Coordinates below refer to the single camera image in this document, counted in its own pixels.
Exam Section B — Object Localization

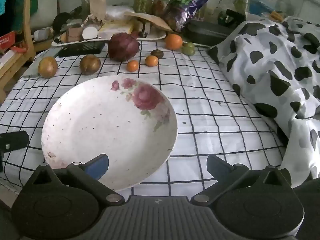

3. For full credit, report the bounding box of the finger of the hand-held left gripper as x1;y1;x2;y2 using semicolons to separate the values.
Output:
0;130;28;153

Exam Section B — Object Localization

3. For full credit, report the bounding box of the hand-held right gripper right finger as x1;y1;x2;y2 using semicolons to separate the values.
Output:
191;154;292;204

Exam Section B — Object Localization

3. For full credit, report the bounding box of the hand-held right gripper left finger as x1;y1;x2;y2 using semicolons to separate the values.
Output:
25;154;125;207

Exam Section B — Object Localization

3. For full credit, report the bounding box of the white floral plate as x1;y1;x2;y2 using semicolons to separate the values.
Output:
41;75;178;192

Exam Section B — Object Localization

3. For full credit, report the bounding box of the red dragon fruit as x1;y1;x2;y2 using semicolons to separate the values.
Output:
107;33;140;62

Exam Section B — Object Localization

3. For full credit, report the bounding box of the white black-grid bedsheet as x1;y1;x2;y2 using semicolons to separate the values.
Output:
0;40;288;198

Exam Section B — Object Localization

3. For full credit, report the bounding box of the round yellow-brown fruit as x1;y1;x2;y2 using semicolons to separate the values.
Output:
38;57;58;78
79;54;101;75

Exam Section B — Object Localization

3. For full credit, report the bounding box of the red cardboard box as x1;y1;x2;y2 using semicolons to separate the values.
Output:
0;31;17;51

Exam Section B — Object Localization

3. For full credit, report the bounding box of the small tangerine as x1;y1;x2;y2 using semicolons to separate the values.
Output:
145;55;159;67
126;60;139;72

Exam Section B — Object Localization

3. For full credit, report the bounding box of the small white figure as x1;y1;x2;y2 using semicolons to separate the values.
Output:
33;29;54;41

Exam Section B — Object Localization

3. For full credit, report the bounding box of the black plastic basket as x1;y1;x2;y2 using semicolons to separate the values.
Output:
58;41;105;58

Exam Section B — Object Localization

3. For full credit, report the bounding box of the white black-spotted blanket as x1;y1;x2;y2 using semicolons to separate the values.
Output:
207;16;320;188

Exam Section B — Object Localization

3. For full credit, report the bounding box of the white oval tray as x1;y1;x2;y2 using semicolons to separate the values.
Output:
184;41;214;48
51;30;167;47

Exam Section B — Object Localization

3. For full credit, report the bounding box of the brown cardboard roll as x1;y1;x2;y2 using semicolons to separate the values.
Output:
67;26;84;42

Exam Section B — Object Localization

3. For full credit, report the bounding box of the white capped bottle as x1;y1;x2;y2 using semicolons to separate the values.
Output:
82;26;99;40

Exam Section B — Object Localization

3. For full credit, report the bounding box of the large orange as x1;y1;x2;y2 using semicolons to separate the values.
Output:
165;34;183;50

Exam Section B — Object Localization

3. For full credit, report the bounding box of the grey zip case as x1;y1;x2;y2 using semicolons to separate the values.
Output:
184;20;238;46

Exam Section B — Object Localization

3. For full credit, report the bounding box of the white plant pot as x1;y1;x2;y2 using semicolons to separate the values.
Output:
30;0;61;28

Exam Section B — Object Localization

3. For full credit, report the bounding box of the yellow cardboard box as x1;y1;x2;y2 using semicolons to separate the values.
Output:
98;20;135;38

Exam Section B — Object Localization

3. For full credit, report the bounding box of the white device with black wheel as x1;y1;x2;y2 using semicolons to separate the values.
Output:
139;21;153;38

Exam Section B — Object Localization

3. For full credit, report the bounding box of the clear plastic bag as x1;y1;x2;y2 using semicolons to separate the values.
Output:
106;5;135;20

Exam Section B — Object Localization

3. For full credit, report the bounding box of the crumpled brown paper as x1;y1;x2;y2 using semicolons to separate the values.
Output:
88;0;108;22

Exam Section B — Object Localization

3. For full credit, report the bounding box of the brown paper envelope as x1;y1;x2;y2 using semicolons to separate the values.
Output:
124;12;174;32

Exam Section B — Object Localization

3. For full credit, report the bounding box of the purple foil bag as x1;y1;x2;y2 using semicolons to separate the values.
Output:
164;0;210;32

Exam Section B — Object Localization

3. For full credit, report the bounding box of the brown bottle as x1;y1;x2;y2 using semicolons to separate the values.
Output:
152;0;168;17

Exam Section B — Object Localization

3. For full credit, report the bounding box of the wooden chair frame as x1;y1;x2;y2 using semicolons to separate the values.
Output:
0;0;37;100

